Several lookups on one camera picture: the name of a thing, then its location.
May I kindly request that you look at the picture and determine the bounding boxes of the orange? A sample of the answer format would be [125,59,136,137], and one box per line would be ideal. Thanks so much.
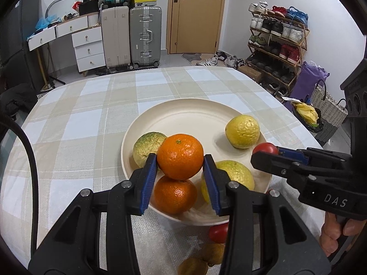
[156,133,205,181]
[153,175,198,215]

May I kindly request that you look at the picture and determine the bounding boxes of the silver suitcase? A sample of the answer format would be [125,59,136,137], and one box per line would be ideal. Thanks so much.
[129,5,163,70]

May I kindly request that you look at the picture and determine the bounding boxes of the cream round plate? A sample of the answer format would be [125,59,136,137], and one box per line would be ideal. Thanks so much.
[121,98,273,226]

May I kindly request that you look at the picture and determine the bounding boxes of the dark grey fridge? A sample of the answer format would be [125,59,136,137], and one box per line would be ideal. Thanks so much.
[0,0,41,92]

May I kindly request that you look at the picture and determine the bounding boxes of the black tripod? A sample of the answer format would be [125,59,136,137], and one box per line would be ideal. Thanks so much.
[37,46,67,87]

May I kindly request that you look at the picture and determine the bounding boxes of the wooden door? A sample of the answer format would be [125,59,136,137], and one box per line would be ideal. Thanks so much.
[166,0,228,55]

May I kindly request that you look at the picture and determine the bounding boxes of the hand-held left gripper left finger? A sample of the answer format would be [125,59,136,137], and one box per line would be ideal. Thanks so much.
[27,153,158,275]

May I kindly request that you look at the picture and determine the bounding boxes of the yellow bananas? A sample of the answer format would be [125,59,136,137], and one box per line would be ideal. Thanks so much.
[295,102,320,126]

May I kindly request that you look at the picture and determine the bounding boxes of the blue plastic bag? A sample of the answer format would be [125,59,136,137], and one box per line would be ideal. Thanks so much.
[36,15,59,31]

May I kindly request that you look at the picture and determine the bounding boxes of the yellow black shoe box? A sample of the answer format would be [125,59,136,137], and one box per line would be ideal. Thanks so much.
[130,0,158,8]

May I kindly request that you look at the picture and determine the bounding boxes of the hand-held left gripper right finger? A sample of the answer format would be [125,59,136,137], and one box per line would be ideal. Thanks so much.
[203,154,331,275]

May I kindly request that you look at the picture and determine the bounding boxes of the black fruit basket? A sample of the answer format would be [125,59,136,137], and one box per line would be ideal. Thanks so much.
[292,101,325,134]

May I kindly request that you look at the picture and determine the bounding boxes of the purple bag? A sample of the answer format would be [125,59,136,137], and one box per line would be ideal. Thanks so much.
[289,61,330,104]

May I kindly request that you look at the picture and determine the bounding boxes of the red tomato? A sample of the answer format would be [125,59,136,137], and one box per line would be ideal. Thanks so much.
[208,223,230,244]
[253,142,279,156]

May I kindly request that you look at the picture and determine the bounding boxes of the white striped sneaker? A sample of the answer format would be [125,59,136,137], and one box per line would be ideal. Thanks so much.
[196,57,219,66]

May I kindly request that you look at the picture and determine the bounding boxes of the grey sneaker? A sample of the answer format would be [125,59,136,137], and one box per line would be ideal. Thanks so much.
[223,55,247,69]

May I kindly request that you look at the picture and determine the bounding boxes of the white wicker basket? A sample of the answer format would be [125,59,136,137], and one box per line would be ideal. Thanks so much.
[311,80,349,147]

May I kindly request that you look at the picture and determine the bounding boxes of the black storage box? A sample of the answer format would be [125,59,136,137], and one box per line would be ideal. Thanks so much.
[78,0,100,17]

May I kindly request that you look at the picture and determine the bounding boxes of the wooden shoe rack with shoes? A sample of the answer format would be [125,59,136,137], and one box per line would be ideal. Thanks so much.
[247,1,309,95]

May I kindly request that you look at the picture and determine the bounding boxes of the small floor mat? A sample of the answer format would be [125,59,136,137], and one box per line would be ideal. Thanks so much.
[182,52,212,65]

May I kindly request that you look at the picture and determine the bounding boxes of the black jacket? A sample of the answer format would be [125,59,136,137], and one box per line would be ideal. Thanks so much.
[0,82,40,116]

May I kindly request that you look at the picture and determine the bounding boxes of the beige suitcase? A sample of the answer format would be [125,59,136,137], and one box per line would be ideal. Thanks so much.
[100,5,131,70]

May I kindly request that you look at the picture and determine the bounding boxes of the curved metal tube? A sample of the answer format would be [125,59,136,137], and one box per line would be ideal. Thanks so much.
[45,0,84,18]

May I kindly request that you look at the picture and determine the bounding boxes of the white desk with drawers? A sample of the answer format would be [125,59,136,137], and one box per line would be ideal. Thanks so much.
[28,13,106,77]

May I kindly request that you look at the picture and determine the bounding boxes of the green yellow bumpy citrus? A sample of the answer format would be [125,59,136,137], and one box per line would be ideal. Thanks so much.
[132,132,167,169]

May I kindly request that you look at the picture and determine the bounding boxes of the brown cardboard box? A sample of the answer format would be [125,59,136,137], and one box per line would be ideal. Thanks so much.
[238,65,263,83]

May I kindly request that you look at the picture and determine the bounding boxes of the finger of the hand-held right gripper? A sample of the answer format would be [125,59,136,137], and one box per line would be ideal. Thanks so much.
[250,150,309,187]
[278,146,354,164]

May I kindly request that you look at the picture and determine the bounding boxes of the person's right hand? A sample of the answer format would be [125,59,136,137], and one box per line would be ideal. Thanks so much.
[319,212,367,258]

